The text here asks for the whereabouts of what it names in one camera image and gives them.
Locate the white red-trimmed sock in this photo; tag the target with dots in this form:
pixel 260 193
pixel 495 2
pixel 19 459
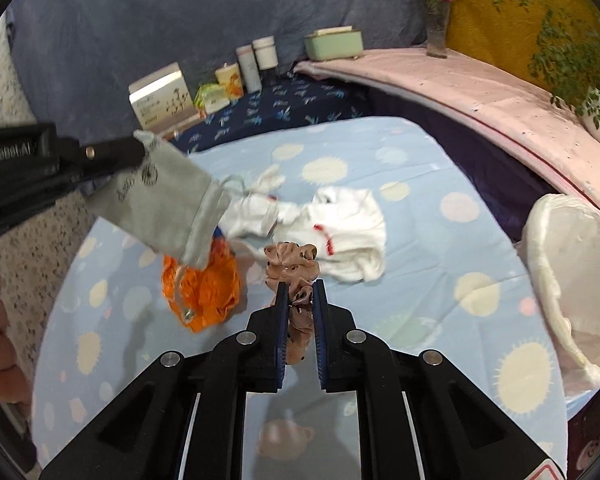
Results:
pixel 348 229

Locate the blue backdrop cloth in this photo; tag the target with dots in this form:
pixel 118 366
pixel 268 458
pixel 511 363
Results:
pixel 75 59

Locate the orange plastic wrapper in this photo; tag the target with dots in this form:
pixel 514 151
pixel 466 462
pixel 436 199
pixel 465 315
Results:
pixel 203 298

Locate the mint green tissue box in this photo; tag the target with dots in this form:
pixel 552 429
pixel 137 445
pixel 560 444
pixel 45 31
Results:
pixel 329 44

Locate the glass vase pink flowers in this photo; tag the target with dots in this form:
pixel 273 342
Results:
pixel 436 17

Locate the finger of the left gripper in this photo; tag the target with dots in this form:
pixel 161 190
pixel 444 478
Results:
pixel 88 162

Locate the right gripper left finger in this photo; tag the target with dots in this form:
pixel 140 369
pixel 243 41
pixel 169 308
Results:
pixel 183 417

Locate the white bin with liner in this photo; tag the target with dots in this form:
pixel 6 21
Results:
pixel 560 246

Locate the white booklet box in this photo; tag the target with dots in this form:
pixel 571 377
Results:
pixel 162 102

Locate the grey drawstring pouch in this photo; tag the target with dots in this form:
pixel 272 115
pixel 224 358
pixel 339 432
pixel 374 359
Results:
pixel 168 203

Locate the mustard yellow backdrop cloth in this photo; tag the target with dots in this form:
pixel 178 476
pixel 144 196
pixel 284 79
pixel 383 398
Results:
pixel 503 32

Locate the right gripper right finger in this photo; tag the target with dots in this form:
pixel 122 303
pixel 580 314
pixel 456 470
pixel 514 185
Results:
pixel 419 417

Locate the yellow floral can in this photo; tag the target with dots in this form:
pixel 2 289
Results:
pixel 229 77

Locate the brown scrunchie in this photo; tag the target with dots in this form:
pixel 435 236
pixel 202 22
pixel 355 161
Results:
pixel 296 266

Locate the pink dotted cloth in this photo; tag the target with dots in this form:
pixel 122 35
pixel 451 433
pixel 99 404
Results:
pixel 509 112

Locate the white cotton glove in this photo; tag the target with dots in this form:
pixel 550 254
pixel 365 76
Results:
pixel 254 208

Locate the potted green plant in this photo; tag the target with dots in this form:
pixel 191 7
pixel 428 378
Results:
pixel 566 56

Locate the light blue planet tablecloth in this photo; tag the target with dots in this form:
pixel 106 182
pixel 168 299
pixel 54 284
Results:
pixel 453 282

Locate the white jar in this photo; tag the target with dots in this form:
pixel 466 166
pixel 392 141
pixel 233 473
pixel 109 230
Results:
pixel 266 54

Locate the tall white bottle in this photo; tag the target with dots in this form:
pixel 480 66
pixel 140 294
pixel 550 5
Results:
pixel 249 68

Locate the green tissue packet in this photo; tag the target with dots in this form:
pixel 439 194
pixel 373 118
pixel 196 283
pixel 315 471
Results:
pixel 210 98

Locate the navy floral cloth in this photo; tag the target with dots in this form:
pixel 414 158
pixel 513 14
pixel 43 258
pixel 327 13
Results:
pixel 294 102

